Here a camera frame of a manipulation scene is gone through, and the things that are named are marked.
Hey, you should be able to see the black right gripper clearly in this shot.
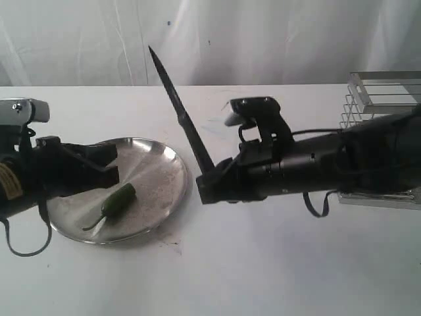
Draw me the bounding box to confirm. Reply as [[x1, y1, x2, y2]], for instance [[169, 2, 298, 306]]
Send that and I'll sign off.
[[196, 141, 342, 205]]

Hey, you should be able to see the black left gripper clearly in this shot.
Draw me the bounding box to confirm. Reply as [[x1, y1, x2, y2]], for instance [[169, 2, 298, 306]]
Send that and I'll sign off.
[[19, 136, 119, 198]]

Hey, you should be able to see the black knife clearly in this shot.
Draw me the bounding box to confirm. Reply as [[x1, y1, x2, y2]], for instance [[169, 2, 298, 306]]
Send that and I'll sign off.
[[148, 46, 214, 174]]

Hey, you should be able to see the steel wire utensil holder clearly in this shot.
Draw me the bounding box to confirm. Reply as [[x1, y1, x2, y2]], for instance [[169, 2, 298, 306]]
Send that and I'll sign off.
[[338, 70, 420, 210]]

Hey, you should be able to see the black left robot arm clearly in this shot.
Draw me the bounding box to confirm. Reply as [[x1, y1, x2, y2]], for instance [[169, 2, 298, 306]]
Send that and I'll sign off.
[[1, 126, 119, 218]]

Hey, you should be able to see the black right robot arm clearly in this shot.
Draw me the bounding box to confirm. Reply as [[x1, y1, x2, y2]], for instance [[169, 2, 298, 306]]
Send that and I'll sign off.
[[196, 107, 420, 204]]

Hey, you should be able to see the green chili pepper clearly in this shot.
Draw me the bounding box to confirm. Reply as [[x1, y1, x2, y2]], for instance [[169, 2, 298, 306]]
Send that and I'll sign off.
[[82, 183, 136, 231]]

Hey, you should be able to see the round steel plate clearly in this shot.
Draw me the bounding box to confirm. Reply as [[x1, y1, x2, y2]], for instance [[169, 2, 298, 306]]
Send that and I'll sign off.
[[48, 137, 190, 244]]

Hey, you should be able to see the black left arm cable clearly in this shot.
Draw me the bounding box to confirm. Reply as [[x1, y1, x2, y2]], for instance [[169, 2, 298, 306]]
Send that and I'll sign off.
[[0, 194, 53, 258]]

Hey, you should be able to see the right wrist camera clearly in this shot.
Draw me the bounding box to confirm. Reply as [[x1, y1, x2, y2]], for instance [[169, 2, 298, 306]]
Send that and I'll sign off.
[[224, 96, 294, 146]]

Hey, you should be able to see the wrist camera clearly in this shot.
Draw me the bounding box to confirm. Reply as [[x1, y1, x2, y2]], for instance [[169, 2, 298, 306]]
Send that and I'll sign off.
[[0, 97, 50, 126], [224, 96, 294, 146]]

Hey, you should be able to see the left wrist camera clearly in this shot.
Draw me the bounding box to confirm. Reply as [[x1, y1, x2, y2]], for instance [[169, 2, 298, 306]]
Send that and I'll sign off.
[[0, 97, 50, 126]]

